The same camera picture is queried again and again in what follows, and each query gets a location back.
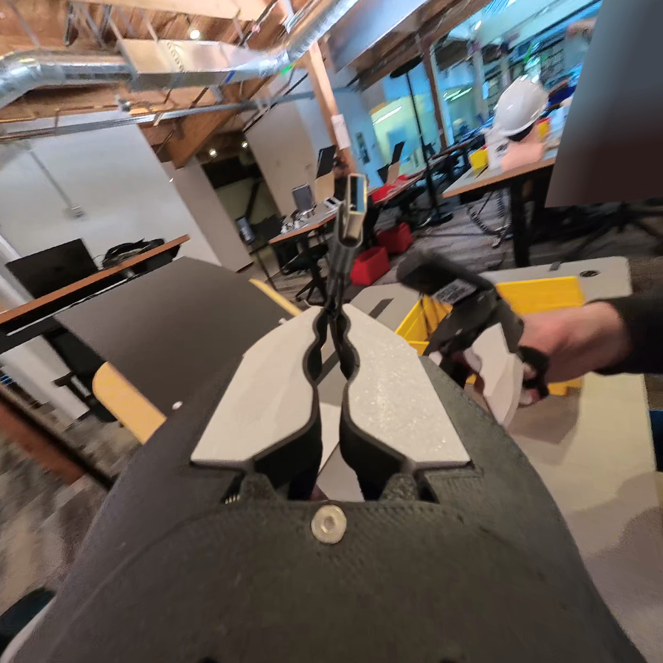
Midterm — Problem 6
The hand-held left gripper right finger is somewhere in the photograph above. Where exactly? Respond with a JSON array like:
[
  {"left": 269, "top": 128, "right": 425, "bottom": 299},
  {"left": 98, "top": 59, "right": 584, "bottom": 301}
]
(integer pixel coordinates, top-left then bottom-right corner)
[{"left": 339, "top": 305, "right": 471, "bottom": 500}]

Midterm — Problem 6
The person's right hand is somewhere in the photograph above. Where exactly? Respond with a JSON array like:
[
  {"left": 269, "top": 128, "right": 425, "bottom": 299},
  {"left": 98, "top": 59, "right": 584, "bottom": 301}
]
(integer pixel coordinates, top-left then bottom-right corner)
[{"left": 519, "top": 301, "right": 634, "bottom": 383}]

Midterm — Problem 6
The red plastic bin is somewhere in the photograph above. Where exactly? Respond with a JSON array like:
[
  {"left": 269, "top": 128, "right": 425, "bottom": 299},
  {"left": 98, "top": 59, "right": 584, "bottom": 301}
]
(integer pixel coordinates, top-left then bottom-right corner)
[
  {"left": 377, "top": 223, "right": 414, "bottom": 254},
  {"left": 351, "top": 246, "right": 390, "bottom": 286}
]

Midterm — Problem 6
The black monitor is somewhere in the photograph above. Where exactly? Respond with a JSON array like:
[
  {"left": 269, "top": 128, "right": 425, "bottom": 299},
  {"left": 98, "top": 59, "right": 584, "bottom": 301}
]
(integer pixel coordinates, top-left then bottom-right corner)
[{"left": 5, "top": 238, "right": 100, "bottom": 300}]

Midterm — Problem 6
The white hard hat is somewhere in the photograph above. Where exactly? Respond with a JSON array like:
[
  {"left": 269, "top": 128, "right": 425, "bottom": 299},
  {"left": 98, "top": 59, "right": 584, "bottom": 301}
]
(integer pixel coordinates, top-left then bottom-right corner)
[{"left": 492, "top": 75, "right": 550, "bottom": 138}]

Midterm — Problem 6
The pink mannequin head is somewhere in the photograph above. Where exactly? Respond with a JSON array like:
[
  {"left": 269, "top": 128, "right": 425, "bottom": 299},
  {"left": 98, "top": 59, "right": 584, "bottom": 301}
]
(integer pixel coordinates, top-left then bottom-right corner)
[{"left": 487, "top": 122, "right": 550, "bottom": 172}]

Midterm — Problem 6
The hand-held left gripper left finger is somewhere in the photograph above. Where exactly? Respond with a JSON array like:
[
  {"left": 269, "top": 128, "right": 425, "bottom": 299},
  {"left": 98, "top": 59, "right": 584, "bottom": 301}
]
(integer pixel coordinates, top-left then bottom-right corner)
[{"left": 191, "top": 306, "right": 326, "bottom": 498}]

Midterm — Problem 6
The person's right forearm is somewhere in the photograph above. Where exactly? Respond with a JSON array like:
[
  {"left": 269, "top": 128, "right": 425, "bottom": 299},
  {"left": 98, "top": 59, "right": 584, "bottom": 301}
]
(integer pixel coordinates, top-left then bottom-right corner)
[{"left": 590, "top": 256, "right": 663, "bottom": 376}]

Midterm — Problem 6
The yellow plastic bin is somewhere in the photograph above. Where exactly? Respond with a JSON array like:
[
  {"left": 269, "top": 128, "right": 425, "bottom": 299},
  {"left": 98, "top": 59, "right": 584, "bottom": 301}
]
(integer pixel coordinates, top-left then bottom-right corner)
[{"left": 395, "top": 277, "right": 586, "bottom": 397}]

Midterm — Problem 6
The wood-edged work table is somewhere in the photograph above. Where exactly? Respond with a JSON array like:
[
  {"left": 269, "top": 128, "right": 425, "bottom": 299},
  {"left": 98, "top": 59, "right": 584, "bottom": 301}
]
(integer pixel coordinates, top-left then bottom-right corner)
[{"left": 442, "top": 150, "right": 563, "bottom": 270}]

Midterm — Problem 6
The black floor stand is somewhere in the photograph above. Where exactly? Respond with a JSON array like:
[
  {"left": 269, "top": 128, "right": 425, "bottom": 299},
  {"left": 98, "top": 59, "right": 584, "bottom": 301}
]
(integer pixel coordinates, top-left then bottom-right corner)
[{"left": 390, "top": 57, "right": 455, "bottom": 227}]

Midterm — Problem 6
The black board wooden frame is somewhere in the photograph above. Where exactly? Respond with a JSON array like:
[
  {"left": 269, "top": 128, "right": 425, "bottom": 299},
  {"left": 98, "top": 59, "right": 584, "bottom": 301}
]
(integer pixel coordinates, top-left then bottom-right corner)
[{"left": 54, "top": 256, "right": 306, "bottom": 443}]

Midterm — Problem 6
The wooden desk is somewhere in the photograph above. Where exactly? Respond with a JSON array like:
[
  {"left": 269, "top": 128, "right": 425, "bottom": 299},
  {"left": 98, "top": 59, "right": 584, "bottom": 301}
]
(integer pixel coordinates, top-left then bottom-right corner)
[{"left": 0, "top": 234, "right": 191, "bottom": 358}]

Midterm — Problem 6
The black bag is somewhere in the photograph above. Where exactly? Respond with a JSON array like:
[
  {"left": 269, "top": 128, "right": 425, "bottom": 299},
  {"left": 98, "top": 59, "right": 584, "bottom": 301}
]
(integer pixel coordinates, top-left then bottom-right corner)
[{"left": 101, "top": 238, "right": 165, "bottom": 269}]

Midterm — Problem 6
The silver ventilation duct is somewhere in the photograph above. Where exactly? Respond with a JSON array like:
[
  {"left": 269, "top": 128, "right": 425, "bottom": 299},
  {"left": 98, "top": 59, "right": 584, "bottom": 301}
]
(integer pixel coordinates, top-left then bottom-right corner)
[{"left": 0, "top": 0, "right": 363, "bottom": 112}]

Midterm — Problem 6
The black hub cable grey plug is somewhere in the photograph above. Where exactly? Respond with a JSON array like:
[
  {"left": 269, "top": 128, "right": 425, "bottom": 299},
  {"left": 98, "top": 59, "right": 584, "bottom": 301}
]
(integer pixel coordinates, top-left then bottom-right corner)
[{"left": 320, "top": 173, "right": 369, "bottom": 381}]

